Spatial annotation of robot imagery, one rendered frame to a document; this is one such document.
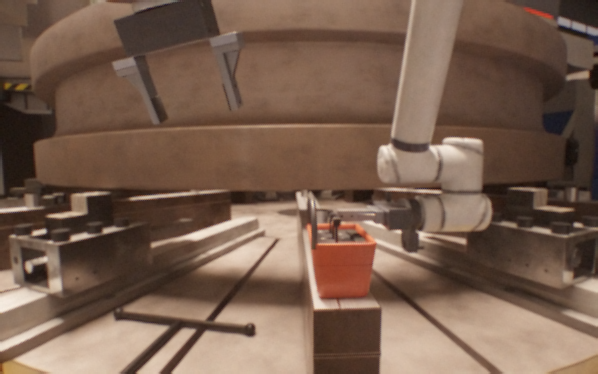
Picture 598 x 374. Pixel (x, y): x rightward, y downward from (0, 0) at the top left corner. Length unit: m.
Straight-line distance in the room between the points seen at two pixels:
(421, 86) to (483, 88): 1.29
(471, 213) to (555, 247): 0.83
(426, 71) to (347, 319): 0.50
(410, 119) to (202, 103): 1.09
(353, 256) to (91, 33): 1.64
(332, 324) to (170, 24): 0.59
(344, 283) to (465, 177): 0.36
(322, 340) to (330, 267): 0.15
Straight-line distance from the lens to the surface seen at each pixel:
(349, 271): 0.66
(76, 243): 1.49
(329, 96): 1.44
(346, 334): 0.68
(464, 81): 1.82
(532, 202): 1.72
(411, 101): 0.65
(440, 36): 0.64
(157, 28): 0.49
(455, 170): 0.75
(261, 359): 1.17
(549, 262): 1.60
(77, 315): 1.59
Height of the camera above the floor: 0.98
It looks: 5 degrees down
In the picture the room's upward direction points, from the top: 1 degrees counter-clockwise
